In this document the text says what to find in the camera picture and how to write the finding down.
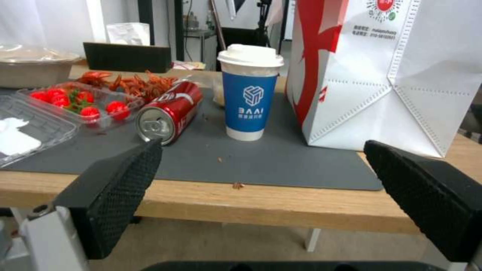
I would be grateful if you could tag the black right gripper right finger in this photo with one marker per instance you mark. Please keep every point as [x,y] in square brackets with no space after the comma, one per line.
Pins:
[425,192]

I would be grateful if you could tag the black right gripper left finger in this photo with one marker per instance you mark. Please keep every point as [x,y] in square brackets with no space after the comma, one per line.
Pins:
[113,197]

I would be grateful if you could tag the clear plastic takeout box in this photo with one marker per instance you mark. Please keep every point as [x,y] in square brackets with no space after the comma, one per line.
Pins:
[49,118]

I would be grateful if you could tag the white red delivery bag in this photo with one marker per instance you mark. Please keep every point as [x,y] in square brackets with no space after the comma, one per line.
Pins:
[372,73]

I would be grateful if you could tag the black box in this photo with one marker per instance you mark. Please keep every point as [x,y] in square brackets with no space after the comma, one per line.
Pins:
[126,58]

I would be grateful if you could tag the clear bag with food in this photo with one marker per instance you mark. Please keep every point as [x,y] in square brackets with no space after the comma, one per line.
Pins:
[217,94]

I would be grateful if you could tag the red strawberry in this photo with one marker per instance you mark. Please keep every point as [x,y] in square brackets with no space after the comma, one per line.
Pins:
[117,108]
[59,97]
[90,112]
[42,96]
[84,97]

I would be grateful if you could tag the red soda can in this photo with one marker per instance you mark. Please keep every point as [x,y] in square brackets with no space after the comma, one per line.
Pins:
[171,115]

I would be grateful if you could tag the white napkin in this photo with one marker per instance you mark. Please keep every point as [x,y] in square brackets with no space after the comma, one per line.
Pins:
[15,135]

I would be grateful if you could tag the red crayfish pile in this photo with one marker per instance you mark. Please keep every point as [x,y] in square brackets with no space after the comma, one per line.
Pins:
[130,82]

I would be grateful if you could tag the crayfish shell scrap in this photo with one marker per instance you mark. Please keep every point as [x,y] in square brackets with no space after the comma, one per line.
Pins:
[238,185]

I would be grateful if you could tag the grey table mat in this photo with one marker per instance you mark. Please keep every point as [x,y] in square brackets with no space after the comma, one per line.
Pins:
[241,158]

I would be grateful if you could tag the brown paper bowl with lid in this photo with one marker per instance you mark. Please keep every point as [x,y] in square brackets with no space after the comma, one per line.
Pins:
[34,66]

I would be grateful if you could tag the blue white paper cup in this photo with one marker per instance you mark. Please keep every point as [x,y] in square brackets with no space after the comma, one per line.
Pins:
[249,93]

